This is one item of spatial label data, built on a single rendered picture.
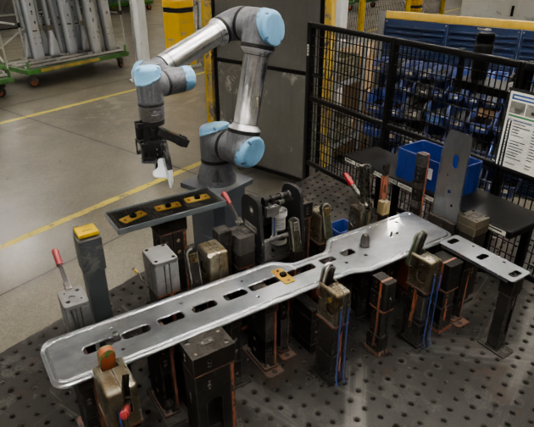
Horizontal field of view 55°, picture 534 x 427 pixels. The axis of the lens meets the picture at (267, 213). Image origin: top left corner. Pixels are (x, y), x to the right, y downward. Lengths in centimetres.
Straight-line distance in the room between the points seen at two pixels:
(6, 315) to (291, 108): 250
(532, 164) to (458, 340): 70
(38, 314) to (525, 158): 266
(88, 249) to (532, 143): 158
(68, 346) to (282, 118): 317
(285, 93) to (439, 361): 284
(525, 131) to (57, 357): 172
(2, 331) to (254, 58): 219
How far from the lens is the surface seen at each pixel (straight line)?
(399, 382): 176
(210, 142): 191
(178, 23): 928
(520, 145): 216
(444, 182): 203
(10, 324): 334
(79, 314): 152
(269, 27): 179
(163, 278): 155
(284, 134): 434
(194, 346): 135
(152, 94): 154
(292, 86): 417
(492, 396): 180
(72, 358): 143
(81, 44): 965
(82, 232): 163
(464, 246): 190
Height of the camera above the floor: 192
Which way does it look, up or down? 27 degrees down
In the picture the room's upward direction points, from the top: straight up
